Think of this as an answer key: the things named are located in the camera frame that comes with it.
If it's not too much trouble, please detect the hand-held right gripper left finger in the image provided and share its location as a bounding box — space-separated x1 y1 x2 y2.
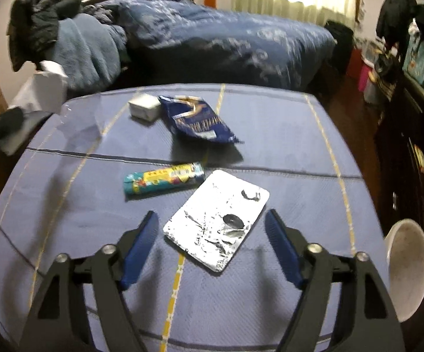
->
25 211 159 352

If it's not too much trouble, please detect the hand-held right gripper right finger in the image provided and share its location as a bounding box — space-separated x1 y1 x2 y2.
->
264 209 407 352

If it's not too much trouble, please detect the white tissue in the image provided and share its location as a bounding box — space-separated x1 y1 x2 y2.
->
0 60 69 156

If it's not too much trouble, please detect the silver blister pack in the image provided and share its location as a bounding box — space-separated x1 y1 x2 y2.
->
162 170 270 273

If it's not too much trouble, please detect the white bowl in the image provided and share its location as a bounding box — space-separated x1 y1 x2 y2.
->
384 218 424 323

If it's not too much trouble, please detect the teal roll with colourful label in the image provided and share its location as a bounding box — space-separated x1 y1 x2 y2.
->
123 162 206 199

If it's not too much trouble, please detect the pile of dark clothes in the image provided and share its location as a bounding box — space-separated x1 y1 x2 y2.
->
52 13 128 92

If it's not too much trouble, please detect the blue snack bag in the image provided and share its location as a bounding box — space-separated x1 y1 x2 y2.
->
159 94 245 145

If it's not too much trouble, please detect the clear plastic box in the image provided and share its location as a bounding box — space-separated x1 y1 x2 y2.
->
128 93 160 121

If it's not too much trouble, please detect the dark wooden desk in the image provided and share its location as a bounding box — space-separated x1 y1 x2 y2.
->
375 70 424 250

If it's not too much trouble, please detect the pink bin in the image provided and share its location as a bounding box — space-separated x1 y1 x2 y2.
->
358 64 372 92

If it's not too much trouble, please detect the dark hanging bag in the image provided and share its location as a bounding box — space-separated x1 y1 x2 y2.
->
373 49 403 81

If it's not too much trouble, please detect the black suitcase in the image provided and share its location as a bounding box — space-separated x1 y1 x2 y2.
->
324 20 355 76

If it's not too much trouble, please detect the blue patterned duvet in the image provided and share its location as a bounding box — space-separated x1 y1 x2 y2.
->
95 0 337 92

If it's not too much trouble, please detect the teal bag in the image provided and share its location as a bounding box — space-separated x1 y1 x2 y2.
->
403 33 424 85

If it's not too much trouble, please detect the long black coat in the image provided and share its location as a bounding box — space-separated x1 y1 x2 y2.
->
375 0 418 45

